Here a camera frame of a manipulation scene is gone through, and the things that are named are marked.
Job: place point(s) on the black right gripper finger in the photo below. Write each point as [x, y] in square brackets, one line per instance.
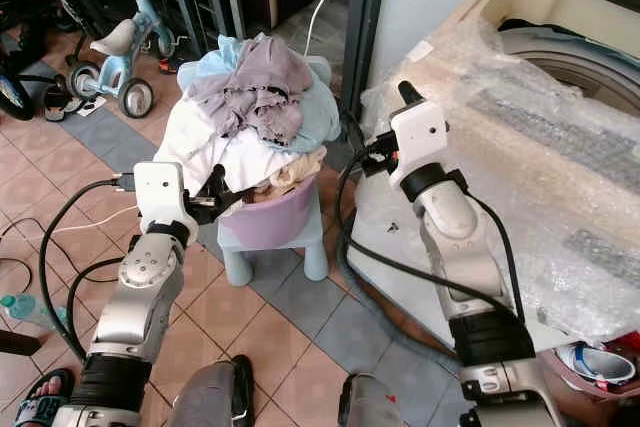
[354, 137]
[409, 95]

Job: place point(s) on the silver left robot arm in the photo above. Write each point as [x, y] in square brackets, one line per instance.
[135, 292]

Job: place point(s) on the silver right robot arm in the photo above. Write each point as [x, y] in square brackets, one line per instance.
[465, 247]

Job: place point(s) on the white top-load washing machine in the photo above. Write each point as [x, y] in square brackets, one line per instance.
[400, 282]

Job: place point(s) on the white paper tag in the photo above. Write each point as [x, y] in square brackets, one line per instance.
[420, 50]

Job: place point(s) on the white garment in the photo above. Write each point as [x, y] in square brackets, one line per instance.
[195, 142]

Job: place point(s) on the beige garment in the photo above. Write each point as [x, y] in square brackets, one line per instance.
[296, 169]

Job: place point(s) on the purple plastic laundry basket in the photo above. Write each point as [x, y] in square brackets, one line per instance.
[275, 222]

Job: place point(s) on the grey crumpled garment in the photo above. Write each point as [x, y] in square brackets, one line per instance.
[250, 87]

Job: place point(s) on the light blue plastic stool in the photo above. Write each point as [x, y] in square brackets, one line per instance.
[315, 255]

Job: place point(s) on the light blue child tricycle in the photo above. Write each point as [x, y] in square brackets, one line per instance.
[118, 69]

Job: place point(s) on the black shoe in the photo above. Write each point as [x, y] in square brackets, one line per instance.
[56, 105]

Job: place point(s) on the dark bicycle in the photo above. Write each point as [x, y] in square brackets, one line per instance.
[15, 97]

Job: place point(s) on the clear plastic water bottle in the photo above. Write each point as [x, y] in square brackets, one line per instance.
[30, 309]

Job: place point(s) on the person's bare foot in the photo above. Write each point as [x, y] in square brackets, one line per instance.
[50, 385]

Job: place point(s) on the grey right robot leg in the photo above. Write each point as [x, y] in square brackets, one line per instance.
[375, 402]

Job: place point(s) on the dark brown wooden bar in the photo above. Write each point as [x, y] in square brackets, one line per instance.
[10, 343]

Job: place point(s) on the black printed sandal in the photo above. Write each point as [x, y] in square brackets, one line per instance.
[42, 413]

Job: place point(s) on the pink plastic basin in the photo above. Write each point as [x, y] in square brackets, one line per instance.
[575, 382]

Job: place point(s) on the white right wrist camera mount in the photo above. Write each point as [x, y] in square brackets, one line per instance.
[420, 137]

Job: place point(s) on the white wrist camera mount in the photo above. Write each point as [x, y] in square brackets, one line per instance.
[160, 192]
[420, 137]

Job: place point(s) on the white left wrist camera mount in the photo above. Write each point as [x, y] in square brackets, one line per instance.
[160, 192]

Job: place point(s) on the dark door frame post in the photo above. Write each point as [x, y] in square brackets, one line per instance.
[363, 17]

